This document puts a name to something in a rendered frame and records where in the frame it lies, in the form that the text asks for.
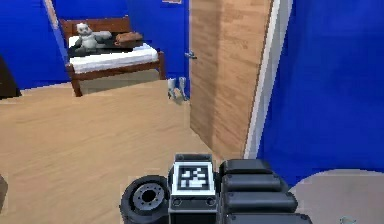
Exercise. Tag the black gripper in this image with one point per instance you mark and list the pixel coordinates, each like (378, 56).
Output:
(145, 200)

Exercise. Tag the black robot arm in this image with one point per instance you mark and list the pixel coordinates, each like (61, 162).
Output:
(246, 196)

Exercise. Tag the grey boots pair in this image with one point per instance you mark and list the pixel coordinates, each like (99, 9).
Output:
(176, 88)

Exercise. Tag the brown wooden bed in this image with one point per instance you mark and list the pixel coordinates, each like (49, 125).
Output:
(110, 58)

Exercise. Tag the wooden room door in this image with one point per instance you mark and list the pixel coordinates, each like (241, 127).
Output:
(226, 73)

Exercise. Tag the brown pillow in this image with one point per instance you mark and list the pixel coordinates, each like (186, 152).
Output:
(128, 37)

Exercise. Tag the grey teddy bear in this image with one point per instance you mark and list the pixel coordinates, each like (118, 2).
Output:
(87, 38)

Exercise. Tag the dark brown furniture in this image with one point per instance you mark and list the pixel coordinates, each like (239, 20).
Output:
(6, 80)

